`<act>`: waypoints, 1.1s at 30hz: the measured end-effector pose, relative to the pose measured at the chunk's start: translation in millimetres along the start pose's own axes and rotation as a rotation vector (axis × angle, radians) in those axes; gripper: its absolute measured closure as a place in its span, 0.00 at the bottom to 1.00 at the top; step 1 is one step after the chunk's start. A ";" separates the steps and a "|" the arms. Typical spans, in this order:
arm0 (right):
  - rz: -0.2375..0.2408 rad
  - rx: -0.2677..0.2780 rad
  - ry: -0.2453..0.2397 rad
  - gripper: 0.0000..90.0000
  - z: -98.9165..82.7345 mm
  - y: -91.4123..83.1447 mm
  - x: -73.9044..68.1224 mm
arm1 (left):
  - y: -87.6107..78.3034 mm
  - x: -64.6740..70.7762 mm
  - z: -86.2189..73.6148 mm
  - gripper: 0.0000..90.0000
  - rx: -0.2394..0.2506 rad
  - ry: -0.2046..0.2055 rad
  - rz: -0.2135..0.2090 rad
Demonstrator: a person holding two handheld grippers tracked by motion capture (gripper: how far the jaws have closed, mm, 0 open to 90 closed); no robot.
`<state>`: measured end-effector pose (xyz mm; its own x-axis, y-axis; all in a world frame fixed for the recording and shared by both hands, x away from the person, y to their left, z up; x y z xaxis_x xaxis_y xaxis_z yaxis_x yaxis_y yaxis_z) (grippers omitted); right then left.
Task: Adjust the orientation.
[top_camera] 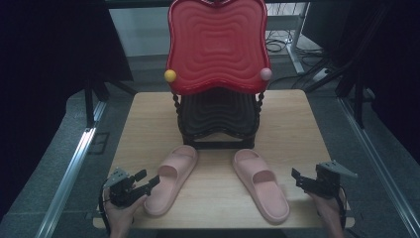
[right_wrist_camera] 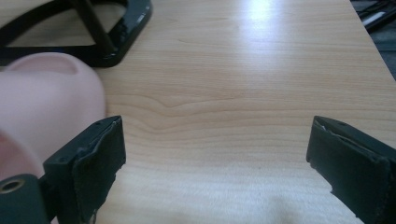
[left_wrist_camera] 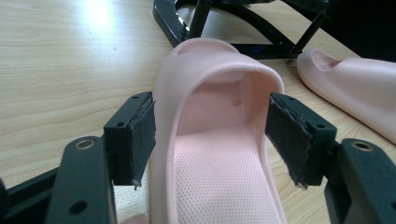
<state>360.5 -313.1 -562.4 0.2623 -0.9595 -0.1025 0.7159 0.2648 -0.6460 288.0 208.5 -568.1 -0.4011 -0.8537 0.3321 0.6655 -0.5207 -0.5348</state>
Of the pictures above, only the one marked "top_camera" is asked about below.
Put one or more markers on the dark curtain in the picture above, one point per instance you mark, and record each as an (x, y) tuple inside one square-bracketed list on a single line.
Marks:
[(389, 66), (49, 82)]

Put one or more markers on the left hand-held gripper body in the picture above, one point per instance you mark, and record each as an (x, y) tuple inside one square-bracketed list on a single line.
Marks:
[(120, 193)]

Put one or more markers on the white desk frame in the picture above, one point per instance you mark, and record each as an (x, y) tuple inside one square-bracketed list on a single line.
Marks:
[(295, 43)]

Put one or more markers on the person's left hand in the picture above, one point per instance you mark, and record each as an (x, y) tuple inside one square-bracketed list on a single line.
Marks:
[(122, 216)]

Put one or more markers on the red and black shoe rack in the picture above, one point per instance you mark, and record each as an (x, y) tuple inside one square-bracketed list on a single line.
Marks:
[(218, 49)]

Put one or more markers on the pink slipper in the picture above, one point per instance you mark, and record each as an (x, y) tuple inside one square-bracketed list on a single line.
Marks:
[(171, 185), (264, 188)]

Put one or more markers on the black metal stand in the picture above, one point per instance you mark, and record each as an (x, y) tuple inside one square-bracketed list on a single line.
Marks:
[(358, 95), (90, 99)]

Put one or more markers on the white power strip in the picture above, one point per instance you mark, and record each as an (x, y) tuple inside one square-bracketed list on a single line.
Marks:
[(321, 75)]

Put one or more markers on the aluminium floor rail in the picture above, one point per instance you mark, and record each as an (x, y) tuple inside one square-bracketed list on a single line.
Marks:
[(71, 175), (379, 165)]

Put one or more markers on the person's right hand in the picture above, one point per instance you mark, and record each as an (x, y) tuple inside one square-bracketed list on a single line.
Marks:
[(327, 210)]

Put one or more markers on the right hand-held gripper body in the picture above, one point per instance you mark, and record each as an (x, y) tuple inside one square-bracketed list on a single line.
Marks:
[(327, 183)]

